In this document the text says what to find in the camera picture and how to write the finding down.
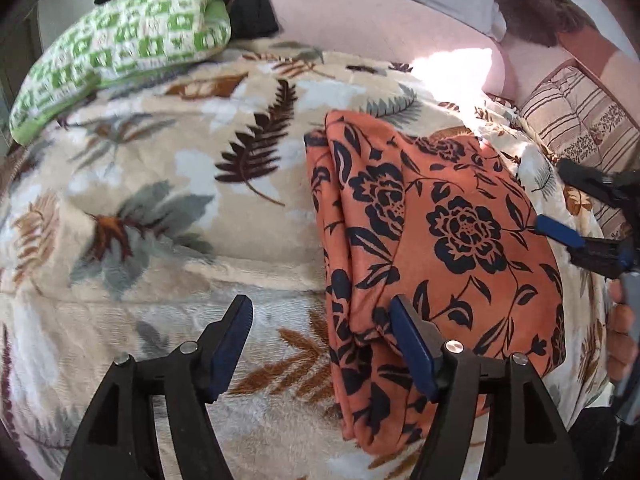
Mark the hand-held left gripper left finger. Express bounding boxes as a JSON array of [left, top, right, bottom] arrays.
[[60, 294, 253, 480]]

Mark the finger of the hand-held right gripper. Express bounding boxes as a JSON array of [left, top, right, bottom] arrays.
[[535, 215, 640, 278], [557, 157, 640, 211]]

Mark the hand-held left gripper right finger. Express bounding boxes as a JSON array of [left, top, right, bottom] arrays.
[[389, 295, 583, 480]]

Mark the orange floral shirt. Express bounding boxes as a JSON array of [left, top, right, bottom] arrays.
[[304, 110, 568, 456]]

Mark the person's right hand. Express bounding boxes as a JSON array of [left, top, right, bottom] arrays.
[[605, 280, 636, 383]]

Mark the striped floral cushion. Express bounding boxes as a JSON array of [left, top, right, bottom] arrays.
[[520, 60, 640, 241]]

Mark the pink quilted cover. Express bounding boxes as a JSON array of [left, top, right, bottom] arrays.
[[500, 30, 640, 111]]

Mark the leaf print blanket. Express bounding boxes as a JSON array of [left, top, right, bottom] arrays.
[[0, 40, 621, 480]]

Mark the brown furry cushion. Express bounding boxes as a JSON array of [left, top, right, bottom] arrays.
[[495, 0, 598, 48]]

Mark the pink bolster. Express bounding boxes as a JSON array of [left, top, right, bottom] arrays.
[[267, 0, 508, 98]]

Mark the green checkered pillow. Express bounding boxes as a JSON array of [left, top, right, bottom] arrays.
[[9, 0, 233, 145]]

